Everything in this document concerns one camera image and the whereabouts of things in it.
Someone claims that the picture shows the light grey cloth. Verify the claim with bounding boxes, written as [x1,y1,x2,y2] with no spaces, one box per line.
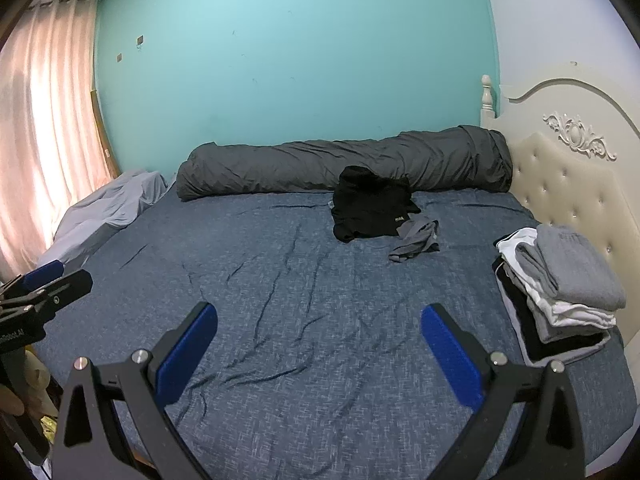
[37,170,168,273]

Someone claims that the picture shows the cream padded headboard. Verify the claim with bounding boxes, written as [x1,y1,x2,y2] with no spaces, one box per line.
[492,62,640,476]

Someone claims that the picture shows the dark grey rolled duvet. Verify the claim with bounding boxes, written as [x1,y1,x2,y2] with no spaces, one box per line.
[175,125,515,202]

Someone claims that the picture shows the black folded garment grey trim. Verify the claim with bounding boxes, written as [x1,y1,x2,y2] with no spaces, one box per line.
[492,255,612,365]

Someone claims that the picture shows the beige soft object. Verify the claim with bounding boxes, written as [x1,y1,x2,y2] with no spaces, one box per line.
[25,350,59,418]

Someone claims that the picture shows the cream turned bedpost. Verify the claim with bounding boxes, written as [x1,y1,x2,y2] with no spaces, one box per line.
[480,74,496,121]

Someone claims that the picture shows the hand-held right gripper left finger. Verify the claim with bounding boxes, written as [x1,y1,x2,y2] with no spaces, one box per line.
[50,301,218,480]

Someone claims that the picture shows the small grey garment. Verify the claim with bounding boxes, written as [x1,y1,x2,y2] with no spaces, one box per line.
[389,212,442,264]

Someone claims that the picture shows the bed with blue sheet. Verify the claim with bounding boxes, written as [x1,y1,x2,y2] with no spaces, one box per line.
[37,187,626,480]

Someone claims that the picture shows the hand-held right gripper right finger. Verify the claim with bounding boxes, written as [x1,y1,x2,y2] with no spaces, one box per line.
[421,303,586,480]

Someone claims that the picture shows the person's left hand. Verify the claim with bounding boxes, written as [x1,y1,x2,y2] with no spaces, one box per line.
[0,382,26,417]

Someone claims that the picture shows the wooden window trim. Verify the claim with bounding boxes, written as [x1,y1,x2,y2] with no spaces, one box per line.
[89,87,121,178]

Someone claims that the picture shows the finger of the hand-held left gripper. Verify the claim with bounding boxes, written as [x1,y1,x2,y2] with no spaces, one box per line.
[20,269,94,321]
[0,259,65,301]

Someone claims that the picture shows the pink curtain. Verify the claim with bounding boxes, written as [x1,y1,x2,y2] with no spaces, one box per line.
[0,0,118,281]

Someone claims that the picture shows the grey folded sweater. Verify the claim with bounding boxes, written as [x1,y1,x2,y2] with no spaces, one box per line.
[515,224,627,312]

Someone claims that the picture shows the dark grey folded garment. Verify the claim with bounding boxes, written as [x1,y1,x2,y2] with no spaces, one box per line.
[530,305,616,346]

